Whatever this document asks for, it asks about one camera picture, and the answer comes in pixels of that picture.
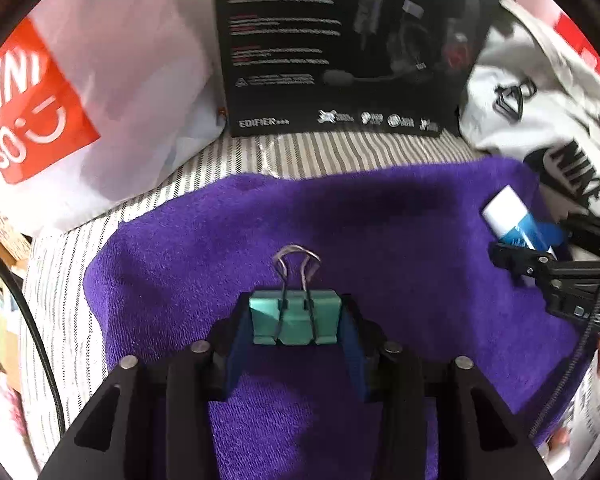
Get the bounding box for striped bed sheet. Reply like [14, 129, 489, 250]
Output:
[19, 132, 482, 464]

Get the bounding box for white Miniso plastic bag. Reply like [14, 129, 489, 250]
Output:
[0, 0, 224, 236]

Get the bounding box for newspaper sheet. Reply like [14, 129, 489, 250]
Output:
[538, 353, 600, 479]

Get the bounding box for black headset box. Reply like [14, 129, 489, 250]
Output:
[214, 0, 500, 136]

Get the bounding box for small red paper bag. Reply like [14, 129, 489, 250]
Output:
[515, 0, 600, 75]

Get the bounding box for purple towel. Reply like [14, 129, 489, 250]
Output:
[83, 157, 579, 479]

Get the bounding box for mint green binder clip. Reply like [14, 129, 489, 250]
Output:
[249, 244, 341, 347]

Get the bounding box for black cable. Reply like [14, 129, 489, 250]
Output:
[0, 236, 67, 441]

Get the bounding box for grey Nike waist bag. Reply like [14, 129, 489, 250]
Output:
[460, 0, 600, 217]

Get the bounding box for patterned book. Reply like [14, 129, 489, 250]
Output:
[0, 213, 31, 266]

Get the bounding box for blue white cylindrical bottle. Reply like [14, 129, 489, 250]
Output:
[481, 185, 539, 252]

